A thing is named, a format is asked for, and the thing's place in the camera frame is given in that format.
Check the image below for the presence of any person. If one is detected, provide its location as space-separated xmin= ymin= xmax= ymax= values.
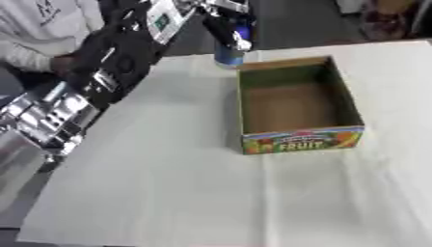
xmin=0 ymin=0 xmax=108 ymax=74

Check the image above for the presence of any person's hand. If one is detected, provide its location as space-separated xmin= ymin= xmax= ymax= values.
xmin=48 ymin=53 xmax=81 ymax=78

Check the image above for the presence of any cardboard box with fruit print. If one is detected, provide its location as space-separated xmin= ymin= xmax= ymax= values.
xmin=234 ymin=55 xmax=366 ymax=156

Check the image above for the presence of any blue can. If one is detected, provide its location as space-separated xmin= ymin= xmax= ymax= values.
xmin=212 ymin=40 xmax=247 ymax=70

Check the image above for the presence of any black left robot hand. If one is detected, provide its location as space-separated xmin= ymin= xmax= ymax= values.
xmin=201 ymin=9 xmax=260 ymax=53

